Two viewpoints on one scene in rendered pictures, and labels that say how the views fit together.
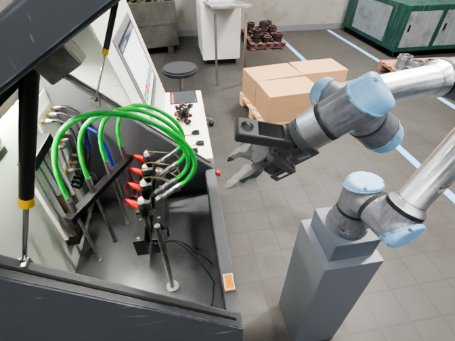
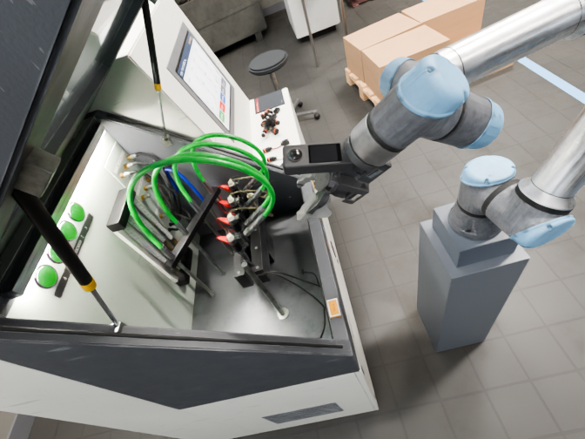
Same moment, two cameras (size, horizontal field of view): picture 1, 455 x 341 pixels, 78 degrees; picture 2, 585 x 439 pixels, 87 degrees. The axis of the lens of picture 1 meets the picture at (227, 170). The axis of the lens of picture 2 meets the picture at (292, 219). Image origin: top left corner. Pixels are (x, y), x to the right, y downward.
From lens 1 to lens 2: 15 cm
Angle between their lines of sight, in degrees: 16
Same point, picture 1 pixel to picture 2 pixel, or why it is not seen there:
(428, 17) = not seen: outside the picture
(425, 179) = (566, 158)
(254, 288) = (387, 295)
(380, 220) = (509, 217)
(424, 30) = not seen: outside the picture
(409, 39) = not seen: outside the picture
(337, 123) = (394, 134)
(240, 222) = (363, 226)
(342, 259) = (474, 263)
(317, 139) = (377, 156)
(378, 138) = (460, 137)
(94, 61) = (152, 99)
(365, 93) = (419, 91)
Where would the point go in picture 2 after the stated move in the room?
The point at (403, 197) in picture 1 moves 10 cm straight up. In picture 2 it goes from (537, 185) to (553, 150)
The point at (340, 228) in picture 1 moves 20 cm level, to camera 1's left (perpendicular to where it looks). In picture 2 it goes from (466, 228) to (396, 239)
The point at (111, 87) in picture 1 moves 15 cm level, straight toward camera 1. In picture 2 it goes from (178, 121) to (184, 144)
